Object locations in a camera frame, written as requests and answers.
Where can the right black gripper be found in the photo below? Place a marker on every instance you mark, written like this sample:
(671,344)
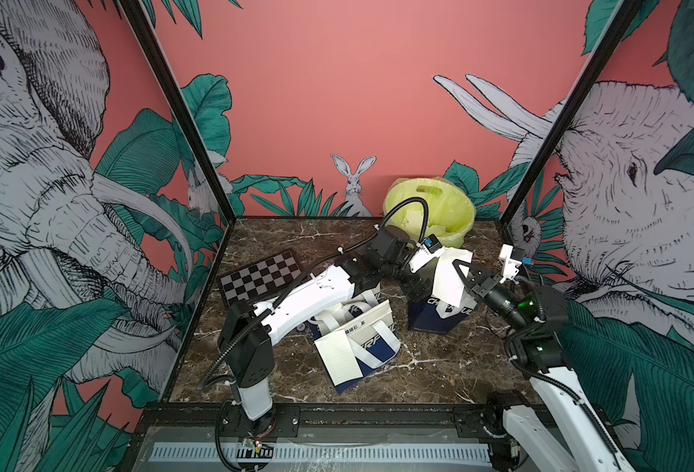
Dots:
(487,283)

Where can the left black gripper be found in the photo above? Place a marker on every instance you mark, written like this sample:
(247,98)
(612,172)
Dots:
(421,291)

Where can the white receipt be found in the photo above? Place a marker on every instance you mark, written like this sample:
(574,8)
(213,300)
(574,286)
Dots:
(448,286)
(338,357)

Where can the navy white paper bag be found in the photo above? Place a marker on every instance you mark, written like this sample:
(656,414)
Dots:
(374,341)
(437,317)
(342,313)

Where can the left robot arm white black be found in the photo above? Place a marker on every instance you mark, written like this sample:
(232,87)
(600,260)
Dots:
(398,249)

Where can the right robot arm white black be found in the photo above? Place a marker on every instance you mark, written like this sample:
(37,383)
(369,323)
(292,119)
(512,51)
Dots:
(533,347)

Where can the yellow-green plastic bin liner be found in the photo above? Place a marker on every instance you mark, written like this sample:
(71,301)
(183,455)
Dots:
(452,213)

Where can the black white checkerboard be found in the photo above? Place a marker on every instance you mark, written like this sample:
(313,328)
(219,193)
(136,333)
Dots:
(261,280)

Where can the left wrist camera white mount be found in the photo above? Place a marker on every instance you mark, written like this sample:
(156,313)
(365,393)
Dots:
(430,249)

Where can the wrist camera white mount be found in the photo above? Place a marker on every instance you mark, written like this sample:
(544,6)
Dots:
(512,259)
(430,249)

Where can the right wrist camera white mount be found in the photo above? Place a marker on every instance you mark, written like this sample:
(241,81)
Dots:
(512,259)

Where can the black mounting rail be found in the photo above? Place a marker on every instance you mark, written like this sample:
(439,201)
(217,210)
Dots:
(475,421)

